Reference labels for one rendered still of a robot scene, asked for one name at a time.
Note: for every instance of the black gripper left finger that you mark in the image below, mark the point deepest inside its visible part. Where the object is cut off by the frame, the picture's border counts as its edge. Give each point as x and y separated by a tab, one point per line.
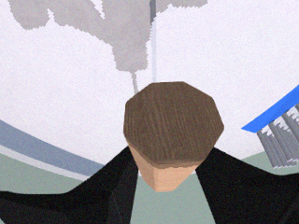
106	197

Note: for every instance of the blue flat strip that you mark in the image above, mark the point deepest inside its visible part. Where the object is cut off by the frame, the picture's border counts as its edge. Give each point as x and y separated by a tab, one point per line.
287	102

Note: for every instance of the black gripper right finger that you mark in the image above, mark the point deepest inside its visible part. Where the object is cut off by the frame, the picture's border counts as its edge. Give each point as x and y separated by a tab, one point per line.
239	193

